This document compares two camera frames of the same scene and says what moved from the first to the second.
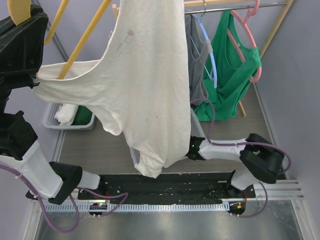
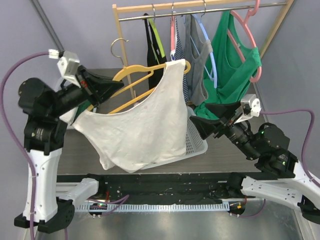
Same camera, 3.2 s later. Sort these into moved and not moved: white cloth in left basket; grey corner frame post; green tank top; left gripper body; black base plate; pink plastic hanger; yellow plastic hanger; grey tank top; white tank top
Moved: white tank top; yellow plastic hanger; left gripper body
Not moved: white cloth in left basket; pink plastic hanger; grey tank top; green tank top; black base plate; grey corner frame post
